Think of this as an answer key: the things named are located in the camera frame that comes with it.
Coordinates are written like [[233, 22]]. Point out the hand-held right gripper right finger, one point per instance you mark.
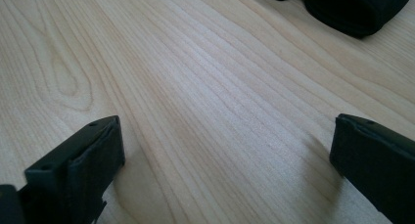
[[375, 165]]

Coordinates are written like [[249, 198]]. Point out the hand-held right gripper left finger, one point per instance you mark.
[[75, 171]]

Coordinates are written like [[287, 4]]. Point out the dark cloth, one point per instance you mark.
[[355, 8]]

